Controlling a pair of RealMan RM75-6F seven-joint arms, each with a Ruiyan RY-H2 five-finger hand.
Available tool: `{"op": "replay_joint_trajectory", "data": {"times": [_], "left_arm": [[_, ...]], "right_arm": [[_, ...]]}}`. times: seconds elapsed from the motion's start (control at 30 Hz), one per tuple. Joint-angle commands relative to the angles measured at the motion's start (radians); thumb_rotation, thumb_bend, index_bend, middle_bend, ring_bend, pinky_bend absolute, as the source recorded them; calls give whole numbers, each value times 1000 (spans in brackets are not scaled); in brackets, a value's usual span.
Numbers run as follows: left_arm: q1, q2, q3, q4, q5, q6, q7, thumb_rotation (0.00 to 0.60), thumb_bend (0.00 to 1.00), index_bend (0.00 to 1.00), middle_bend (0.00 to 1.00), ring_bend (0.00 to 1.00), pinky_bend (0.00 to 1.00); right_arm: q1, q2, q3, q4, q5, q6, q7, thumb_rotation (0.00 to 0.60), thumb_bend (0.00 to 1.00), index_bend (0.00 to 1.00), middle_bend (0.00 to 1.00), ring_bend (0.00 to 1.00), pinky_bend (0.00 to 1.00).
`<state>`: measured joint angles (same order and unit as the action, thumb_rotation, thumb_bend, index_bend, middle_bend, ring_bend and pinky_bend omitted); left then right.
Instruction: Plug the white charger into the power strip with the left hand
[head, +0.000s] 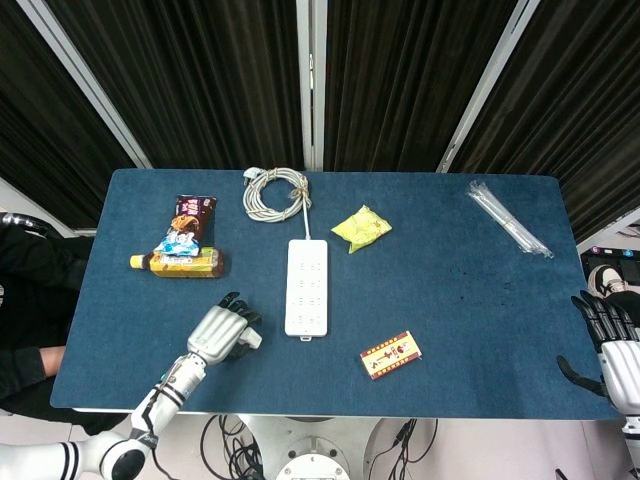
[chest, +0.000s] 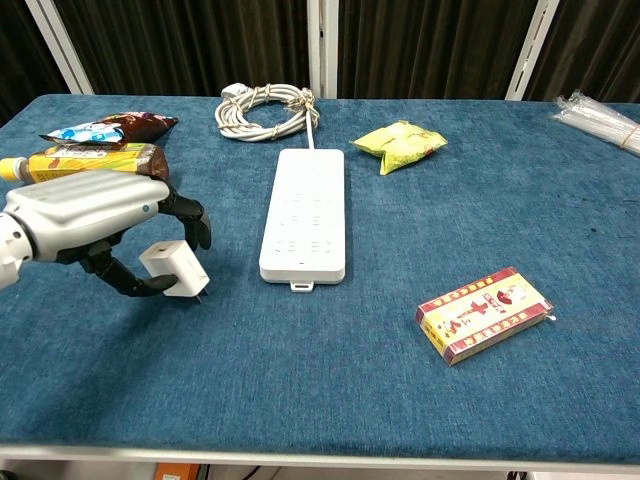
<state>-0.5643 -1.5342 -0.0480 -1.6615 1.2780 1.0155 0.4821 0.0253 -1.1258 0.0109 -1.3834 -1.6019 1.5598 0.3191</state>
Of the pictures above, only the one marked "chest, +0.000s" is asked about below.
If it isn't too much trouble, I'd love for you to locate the white cable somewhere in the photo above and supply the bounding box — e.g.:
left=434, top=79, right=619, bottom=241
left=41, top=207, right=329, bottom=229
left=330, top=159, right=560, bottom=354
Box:
left=214, top=82, right=321, bottom=150

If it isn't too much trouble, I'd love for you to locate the brown chocolate snack wrapper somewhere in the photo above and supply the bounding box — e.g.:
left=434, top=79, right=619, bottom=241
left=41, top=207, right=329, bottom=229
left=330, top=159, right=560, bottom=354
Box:
left=94, top=111, right=180, bottom=144

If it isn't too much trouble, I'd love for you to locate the red yellow card box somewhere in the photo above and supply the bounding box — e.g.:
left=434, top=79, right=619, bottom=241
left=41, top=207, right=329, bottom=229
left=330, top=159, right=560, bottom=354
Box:
left=415, top=266, right=556, bottom=368

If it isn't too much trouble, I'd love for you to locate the blue white snack packet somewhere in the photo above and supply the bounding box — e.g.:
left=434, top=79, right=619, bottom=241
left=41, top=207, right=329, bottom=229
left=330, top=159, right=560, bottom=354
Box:
left=38, top=123, right=129, bottom=147

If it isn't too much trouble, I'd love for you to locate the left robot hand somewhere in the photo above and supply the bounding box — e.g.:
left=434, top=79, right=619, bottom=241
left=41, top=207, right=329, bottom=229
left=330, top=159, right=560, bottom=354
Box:
left=4, top=169, right=212, bottom=300

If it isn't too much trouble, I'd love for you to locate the white power strip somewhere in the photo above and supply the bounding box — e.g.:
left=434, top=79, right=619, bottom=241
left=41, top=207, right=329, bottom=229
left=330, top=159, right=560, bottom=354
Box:
left=258, top=147, right=348, bottom=295

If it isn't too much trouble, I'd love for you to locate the white frame post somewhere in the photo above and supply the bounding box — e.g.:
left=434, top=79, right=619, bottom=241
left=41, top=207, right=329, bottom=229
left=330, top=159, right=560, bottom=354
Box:
left=305, top=0, right=340, bottom=99
left=504, top=0, right=560, bottom=101
left=24, top=0, right=96, bottom=96

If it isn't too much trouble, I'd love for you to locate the blue table mat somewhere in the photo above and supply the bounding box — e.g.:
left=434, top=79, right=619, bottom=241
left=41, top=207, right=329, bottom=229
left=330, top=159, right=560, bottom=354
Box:
left=0, top=93, right=640, bottom=464

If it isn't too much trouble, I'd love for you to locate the white charger adapter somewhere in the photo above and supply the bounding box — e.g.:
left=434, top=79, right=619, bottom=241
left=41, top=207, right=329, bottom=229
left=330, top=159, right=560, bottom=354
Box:
left=138, top=240, right=211, bottom=304

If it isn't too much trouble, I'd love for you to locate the yellow snack packet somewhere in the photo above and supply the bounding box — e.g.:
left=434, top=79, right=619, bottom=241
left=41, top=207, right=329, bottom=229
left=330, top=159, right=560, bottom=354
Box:
left=349, top=119, right=449, bottom=176

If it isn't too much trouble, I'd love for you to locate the black curtain panel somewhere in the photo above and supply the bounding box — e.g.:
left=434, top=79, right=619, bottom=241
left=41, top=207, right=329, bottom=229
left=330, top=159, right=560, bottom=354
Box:
left=53, top=0, right=311, bottom=97
left=524, top=0, right=640, bottom=105
left=0, top=0, right=71, bottom=126
left=337, top=0, right=540, bottom=100

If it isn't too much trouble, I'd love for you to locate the orange box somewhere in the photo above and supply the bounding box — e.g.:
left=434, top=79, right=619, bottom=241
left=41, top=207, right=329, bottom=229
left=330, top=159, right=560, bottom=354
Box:
left=154, top=463, right=202, bottom=480

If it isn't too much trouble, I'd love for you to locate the clear plastic straw bundle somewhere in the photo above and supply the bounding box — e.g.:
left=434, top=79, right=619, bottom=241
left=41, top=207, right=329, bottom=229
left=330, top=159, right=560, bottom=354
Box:
left=549, top=89, right=640, bottom=151

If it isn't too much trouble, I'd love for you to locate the yellow label tea bottle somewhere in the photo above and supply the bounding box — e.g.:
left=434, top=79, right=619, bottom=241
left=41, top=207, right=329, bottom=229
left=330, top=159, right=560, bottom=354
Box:
left=0, top=142, right=170, bottom=182

